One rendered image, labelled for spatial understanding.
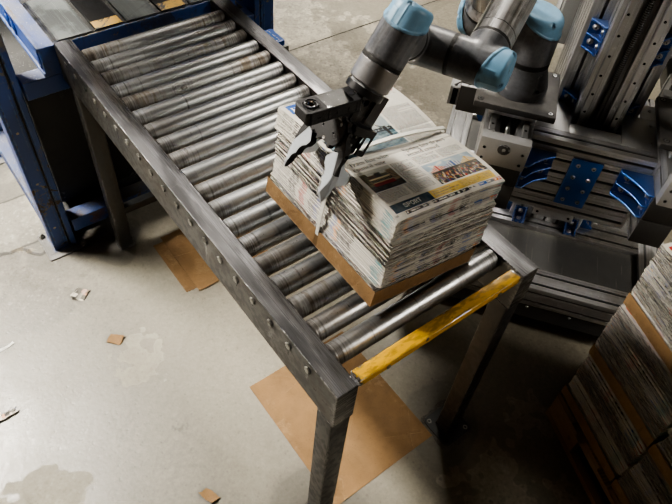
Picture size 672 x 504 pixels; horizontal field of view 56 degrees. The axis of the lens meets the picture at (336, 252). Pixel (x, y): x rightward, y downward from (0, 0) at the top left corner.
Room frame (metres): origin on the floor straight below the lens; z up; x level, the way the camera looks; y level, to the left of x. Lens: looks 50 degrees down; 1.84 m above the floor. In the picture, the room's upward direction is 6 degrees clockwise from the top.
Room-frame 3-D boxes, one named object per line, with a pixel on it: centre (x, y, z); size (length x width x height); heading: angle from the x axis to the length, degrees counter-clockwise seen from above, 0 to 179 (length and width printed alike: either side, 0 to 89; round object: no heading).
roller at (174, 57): (1.57, 0.51, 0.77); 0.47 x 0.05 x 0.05; 132
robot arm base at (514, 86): (1.55, -0.46, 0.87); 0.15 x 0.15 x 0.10
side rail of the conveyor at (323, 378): (1.06, 0.40, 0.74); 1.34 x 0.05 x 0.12; 42
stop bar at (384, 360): (0.72, -0.22, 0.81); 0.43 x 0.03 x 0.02; 132
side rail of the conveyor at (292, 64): (1.39, 0.02, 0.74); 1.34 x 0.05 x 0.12; 42
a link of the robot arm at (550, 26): (1.55, -0.45, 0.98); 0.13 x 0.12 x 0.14; 67
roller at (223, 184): (1.18, 0.17, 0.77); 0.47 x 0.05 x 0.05; 132
